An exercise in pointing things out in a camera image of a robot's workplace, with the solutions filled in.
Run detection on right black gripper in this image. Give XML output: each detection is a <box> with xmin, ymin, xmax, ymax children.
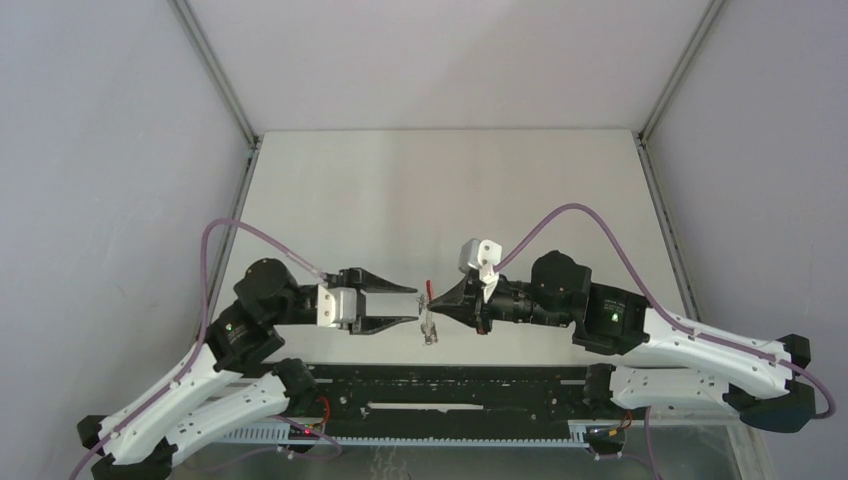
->
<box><xmin>428</xmin><ymin>274</ymin><xmax>571</xmax><ymax>337</ymax></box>

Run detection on red grey keyring holder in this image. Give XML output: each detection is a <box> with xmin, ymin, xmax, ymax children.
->
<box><xmin>418</xmin><ymin>280</ymin><xmax>438</xmax><ymax>346</ymax></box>

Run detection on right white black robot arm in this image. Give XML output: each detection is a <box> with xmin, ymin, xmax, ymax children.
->
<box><xmin>427</xmin><ymin>251</ymin><xmax>816</xmax><ymax>433</ymax></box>

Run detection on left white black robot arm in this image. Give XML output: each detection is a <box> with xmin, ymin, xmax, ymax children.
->
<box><xmin>77</xmin><ymin>258</ymin><xmax>416</xmax><ymax>479</ymax></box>

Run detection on left circuit board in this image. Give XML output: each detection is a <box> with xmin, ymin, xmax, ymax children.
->
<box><xmin>288</xmin><ymin>424</ymin><xmax>323</xmax><ymax>441</ymax></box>

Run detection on circuit board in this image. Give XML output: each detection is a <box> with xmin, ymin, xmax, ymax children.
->
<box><xmin>288</xmin><ymin>424</ymin><xmax>323</xmax><ymax>441</ymax></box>
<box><xmin>585</xmin><ymin>427</ymin><xmax>624</xmax><ymax>443</ymax></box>

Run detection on right circuit board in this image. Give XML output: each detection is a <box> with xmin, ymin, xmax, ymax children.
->
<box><xmin>585</xmin><ymin>427</ymin><xmax>624</xmax><ymax>443</ymax></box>

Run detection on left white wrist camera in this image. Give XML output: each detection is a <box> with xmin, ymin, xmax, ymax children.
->
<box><xmin>316</xmin><ymin>285</ymin><xmax>366</xmax><ymax>329</ymax></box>

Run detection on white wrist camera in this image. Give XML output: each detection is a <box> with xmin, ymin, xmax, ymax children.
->
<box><xmin>316</xmin><ymin>285</ymin><xmax>366</xmax><ymax>329</ymax></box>
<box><xmin>458</xmin><ymin>238</ymin><xmax>502</xmax><ymax>303</ymax></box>

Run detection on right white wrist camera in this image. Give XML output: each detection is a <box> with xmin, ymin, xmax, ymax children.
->
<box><xmin>458</xmin><ymin>238</ymin><xmax>502</xmax><ymax>303</ymax></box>

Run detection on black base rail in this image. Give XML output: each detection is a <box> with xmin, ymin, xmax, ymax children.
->
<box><xmin>309</xmin><ymin>364</ymin><xmax>625</xmax><ymax>441</ymax></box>

